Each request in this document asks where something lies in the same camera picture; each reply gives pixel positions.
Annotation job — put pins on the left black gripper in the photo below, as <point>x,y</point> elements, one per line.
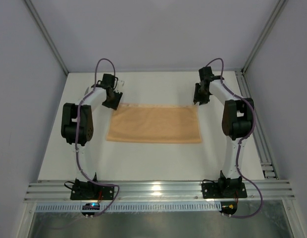
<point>113,100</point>

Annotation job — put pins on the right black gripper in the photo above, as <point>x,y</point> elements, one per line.
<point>201,97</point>

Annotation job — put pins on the peach satin cloth napkin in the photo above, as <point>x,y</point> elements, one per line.
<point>146,123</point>

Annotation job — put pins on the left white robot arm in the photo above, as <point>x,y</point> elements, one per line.
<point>77,128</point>

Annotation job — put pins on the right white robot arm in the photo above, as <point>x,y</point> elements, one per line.
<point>237,124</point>

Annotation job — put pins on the left controller board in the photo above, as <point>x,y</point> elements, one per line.
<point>90,209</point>

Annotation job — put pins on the controller board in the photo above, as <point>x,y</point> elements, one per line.
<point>90,209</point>
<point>228,208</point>

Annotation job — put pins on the right controller board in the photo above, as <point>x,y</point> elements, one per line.
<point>228,208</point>

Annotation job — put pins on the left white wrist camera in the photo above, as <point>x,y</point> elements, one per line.
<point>120,83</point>

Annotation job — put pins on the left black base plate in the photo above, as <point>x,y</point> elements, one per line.
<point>90,191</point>

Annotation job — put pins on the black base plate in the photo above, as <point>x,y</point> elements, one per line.
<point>223,189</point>
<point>90,191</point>

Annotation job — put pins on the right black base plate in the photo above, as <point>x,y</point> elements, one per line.
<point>223,189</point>

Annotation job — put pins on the right side aluminium rail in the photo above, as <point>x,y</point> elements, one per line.
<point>263,150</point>

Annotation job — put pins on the aluminium rail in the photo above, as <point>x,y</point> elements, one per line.
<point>153,191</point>
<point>263,150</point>

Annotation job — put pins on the slotted cable duct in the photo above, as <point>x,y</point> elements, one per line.
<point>162,206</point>

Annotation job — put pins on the left aluminium frame post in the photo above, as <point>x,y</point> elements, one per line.
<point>45,34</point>

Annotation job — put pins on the aluminium frame post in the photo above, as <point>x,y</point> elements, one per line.
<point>45,34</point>
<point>270,23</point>

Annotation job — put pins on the front aluminium rail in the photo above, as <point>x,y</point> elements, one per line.
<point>153,191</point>

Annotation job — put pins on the right aluminium frame post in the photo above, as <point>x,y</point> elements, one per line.
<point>270,23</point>

